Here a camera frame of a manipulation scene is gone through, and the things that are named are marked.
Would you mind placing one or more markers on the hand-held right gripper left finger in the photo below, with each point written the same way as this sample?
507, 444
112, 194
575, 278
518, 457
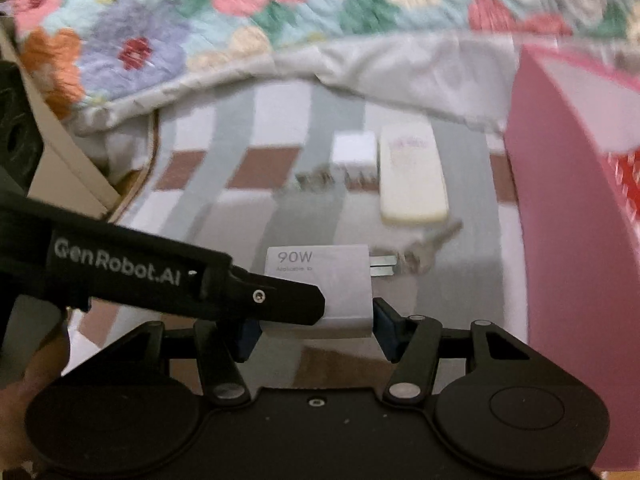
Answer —
248, 341

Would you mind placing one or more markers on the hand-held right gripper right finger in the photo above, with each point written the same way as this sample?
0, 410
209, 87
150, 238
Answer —
387, 329

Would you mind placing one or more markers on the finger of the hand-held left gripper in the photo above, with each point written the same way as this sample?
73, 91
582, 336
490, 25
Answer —
285, 300

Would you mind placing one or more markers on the large white charger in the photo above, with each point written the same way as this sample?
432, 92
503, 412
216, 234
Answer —
320, 280

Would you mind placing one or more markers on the cream remote with label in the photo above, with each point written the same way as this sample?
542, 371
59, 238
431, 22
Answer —
412, 180

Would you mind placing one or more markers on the small white charger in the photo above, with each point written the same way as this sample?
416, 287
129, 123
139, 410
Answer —
354, 149

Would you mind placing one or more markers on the pink box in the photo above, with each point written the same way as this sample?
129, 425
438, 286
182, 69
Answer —
560, 235

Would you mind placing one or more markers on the person's left hand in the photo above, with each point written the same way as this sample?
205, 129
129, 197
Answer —
30, 385

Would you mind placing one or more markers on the checked mat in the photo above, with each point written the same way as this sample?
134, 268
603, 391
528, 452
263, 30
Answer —
230, 220

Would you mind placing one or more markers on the floral quilt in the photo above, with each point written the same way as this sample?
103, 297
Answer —
300, 0

